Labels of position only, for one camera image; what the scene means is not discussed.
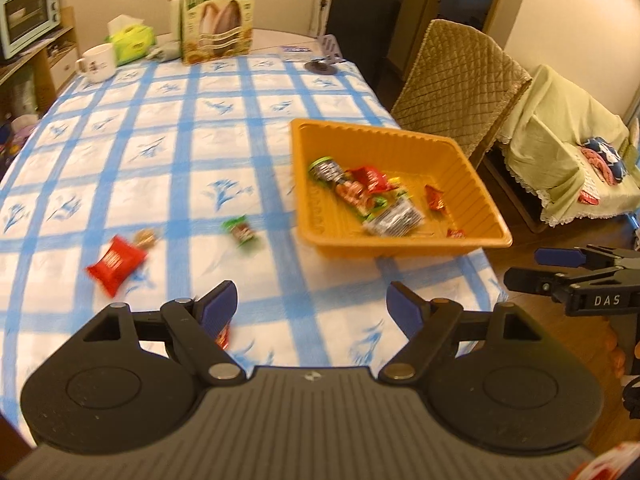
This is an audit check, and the red gold patterned candy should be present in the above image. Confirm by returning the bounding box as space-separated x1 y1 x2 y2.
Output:
215 323 230 350

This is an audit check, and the red candy packet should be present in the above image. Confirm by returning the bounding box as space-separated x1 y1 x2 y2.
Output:
447 229 466 238

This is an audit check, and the small brown cookie packet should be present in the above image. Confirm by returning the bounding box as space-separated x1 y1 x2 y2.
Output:
132 228 158 252

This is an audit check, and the large red snack packet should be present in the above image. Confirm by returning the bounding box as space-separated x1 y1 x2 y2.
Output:
86 236 146 298

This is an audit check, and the green cloth covered sofa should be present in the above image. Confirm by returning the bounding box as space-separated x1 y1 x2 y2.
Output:
497 65 639 226

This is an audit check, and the small red candy in tray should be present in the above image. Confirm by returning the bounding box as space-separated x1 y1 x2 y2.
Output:
424 184 446 214

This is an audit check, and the yellow green small candy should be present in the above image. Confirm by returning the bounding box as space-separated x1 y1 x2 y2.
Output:
385 177 410 200

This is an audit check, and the blue white checked tablecloth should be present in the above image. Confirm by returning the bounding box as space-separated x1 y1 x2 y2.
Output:
1 55 504 429

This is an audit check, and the orange plastic tray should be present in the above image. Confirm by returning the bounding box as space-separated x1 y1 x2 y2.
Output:
290 118 512 258

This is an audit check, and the red snack packet in tray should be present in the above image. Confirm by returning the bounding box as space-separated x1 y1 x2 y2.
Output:
346 166 388 195

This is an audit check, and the green long peanut packet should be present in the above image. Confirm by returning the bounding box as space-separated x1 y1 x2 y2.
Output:
308 156 389 219

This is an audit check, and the quilted beige chair right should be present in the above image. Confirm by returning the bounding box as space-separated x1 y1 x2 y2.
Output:
390 18 532 167

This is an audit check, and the grey small pouch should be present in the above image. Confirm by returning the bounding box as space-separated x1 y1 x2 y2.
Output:
145 41 181 63

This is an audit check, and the white mug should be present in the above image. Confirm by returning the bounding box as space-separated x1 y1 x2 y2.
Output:
75 44 117 84

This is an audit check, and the white blue card box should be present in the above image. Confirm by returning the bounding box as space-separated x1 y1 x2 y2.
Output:
279 44 314 62

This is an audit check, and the green tissue pack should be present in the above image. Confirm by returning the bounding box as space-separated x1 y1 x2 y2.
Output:
106 14 155 66

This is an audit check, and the wooden shelf unit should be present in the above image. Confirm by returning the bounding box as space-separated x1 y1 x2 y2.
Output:
1 6 80 120

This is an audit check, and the sunflower seed box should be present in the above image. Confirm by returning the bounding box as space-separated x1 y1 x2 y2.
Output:
180 0 254 65

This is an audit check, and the black mini fridge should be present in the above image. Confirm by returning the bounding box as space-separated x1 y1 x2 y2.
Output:
309 0 402 87

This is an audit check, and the mint toaster oven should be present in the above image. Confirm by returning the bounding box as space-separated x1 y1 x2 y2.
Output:
1 0 61 62

